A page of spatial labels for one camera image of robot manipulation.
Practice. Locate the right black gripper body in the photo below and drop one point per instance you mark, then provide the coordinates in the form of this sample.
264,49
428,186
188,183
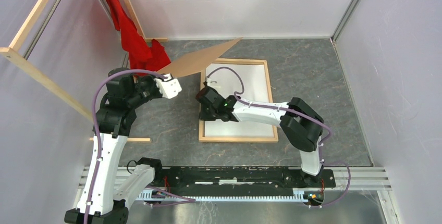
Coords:
208,114

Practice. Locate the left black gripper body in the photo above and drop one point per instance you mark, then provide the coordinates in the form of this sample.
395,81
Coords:
147,89

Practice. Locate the brown hardboard backing board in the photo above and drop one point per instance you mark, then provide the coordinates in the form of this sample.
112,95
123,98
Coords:
197,61

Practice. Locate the large printed photo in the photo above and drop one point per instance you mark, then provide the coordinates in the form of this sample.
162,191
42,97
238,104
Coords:
252,88

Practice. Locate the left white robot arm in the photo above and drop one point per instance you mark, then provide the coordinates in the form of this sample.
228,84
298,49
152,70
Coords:
127,89

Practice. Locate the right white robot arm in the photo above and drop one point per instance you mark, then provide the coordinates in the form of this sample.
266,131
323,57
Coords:
302,125

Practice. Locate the red cloth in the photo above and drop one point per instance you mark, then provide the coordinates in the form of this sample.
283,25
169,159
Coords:
141,56

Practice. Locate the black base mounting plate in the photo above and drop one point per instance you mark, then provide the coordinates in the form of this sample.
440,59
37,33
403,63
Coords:
239,181

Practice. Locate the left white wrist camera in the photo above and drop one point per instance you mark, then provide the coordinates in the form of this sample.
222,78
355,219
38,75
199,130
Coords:
168,86

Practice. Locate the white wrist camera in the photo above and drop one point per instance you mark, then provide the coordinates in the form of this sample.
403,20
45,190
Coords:
212,83
168,86

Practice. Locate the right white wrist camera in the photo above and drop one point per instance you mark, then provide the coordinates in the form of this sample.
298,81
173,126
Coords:
212,83

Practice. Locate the white slotted cable duct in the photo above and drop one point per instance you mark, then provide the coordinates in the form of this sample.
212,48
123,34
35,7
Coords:
149,195

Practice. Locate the large wooden rack frame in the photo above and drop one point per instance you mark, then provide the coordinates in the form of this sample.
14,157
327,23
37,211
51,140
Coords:
75,45

